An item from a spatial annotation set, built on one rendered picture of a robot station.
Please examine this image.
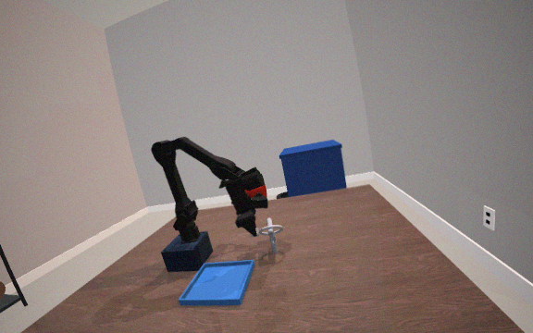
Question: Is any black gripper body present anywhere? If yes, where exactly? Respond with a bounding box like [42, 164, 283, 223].
[231, 192, 255, 228]

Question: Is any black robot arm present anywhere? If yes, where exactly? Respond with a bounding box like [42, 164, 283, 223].
[151, 137, 268, 244]

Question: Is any silver metal hoop with square tab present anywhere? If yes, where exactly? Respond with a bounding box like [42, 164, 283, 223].
[250, 225, 283, 238]

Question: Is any grey rounded cylinder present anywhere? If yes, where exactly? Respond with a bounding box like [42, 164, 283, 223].
[266, 218, 279, 254]

